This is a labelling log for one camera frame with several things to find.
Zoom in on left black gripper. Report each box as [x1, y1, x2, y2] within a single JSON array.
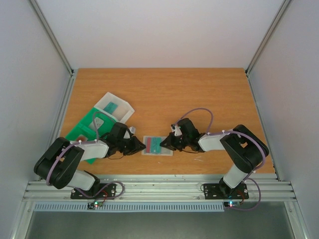
[[117, 136, 147, 156]]

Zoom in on teal card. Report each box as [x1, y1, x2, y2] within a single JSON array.
[[103, 102, 118, 114], [151, 137, 161, 154]]

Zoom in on beige card holder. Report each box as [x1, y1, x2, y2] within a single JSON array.
[[142, 136, 173, 156]]

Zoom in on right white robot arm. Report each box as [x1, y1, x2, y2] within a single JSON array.
[[160, 118, 269, 199]]

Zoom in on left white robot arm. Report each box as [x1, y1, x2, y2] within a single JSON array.
[[33, 122, 146, 199]]

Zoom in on red striped card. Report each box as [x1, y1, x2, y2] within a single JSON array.
[[146, 137, 152, 153]]

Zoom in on teal card in box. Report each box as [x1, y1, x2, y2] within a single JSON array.
[[103, 102, 118, 114]]

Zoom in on red dot card in tray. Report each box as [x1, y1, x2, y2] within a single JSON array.
[[76, 135, 87, 141]]

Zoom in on green plastic tray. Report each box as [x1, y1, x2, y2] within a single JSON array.
[[65, 107, 123, 165]]

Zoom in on translucent white plastic box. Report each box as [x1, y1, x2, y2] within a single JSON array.
[[94, 92, 135, 123]]

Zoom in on left small circuit board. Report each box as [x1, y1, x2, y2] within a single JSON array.
[[87, 202, 104, 210]]

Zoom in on small circuit board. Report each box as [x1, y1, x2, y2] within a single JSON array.
[[224, 201, 242, 208], [87, 202, 104, 210]]

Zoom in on right small circuit board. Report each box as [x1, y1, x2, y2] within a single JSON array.
[[224, 201, 242, 208]]

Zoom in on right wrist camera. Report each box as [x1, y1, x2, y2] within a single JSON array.
[[171, 124, 182, 136]]

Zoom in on aluminium front rail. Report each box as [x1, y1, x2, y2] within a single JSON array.
[[22, 173, 296, 202]]

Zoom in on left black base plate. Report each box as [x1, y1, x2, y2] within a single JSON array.
[[70, 183, 117, 200]]

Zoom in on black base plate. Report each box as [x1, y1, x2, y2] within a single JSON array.
[[200, 183, 249, 200], [70, 183, 117, 200]]

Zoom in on grey slotted cable duct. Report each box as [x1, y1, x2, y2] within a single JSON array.
[[33, 202, 224, 213]]

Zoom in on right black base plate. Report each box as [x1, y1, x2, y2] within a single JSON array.
[[200, 183, 249, 200]]

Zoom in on left aluminium corner post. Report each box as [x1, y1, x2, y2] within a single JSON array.
[[28, 0, 74, 76]]

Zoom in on aluminium corner post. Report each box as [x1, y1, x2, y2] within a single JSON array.
[[28, 0, 74, 76], [245, 0, 294, 75]]

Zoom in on right aluminium corner post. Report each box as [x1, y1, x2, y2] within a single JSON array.
[[245, 0, 294, 75]]

